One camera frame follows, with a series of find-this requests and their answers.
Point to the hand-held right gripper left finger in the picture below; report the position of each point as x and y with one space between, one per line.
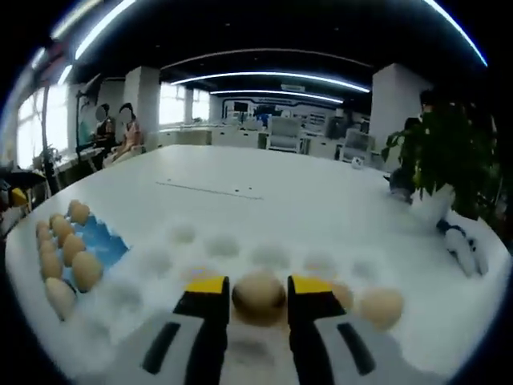
168 345

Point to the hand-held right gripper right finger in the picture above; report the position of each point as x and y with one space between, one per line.
320 341

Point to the single brown egg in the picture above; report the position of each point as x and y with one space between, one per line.
258 297
380 309

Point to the group of brown eggs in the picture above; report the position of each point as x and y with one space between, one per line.
74 250

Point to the white egg tray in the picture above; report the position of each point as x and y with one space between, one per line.
224 264

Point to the blue egg tray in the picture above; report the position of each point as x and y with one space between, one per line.
104 244

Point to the white and blue object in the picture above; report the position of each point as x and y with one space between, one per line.
461 248

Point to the straight ceiling light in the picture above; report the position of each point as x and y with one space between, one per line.
104 28
457 30

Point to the grey object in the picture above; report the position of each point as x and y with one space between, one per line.
401 185

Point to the small white object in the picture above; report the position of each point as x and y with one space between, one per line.
356 162

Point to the white low cabinets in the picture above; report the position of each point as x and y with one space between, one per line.
212 136

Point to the white office chair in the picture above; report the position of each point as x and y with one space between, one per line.
357 144
283 134

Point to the potted green plant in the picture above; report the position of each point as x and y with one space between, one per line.
445 152

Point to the long curved ceiling light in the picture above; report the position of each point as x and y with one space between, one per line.
276 92
272 75

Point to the ceiling air conditioner unit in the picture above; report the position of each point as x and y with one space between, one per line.
293 86

